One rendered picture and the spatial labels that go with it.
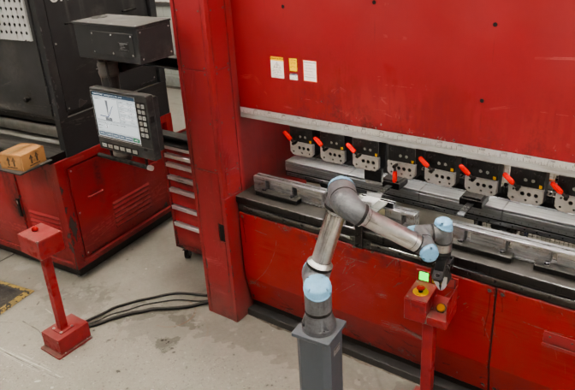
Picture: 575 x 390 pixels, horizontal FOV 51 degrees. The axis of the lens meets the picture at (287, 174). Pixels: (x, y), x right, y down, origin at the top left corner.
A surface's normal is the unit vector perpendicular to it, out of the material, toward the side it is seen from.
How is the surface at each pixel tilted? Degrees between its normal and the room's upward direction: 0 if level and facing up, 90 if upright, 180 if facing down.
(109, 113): 90
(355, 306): 90
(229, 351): 0
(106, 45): 90
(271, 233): 90
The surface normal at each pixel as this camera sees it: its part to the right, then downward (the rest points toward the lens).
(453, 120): -0.58, 0.36
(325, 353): 0.26, 0.37
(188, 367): -0.05, -0.91
